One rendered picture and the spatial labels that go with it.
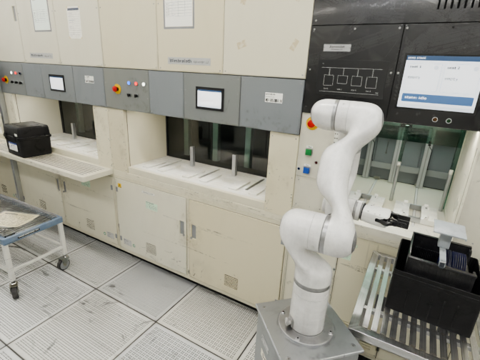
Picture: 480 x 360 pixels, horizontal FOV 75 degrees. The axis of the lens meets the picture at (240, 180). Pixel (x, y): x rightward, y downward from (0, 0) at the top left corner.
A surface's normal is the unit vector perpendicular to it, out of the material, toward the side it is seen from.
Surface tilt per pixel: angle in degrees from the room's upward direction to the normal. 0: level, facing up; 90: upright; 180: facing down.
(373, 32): 90
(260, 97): 90
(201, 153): 90
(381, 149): 90
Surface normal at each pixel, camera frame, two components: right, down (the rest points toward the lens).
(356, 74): -0.50, 0.26
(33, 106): 0.87, 0.20
